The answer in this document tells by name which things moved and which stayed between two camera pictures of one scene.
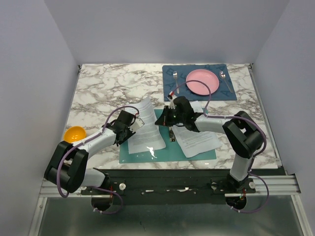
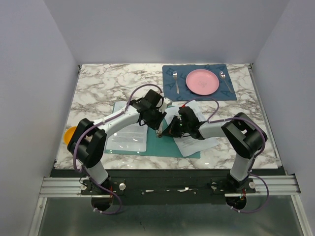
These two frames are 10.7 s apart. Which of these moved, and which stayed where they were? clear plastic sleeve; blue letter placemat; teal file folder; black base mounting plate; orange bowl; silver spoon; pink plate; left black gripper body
Moved: teal file folder; clear plastic sleeve; left black gripper body
Stayed: pink plate; orange bowl; blue letter placemat; silver spoon; black base mounting plate
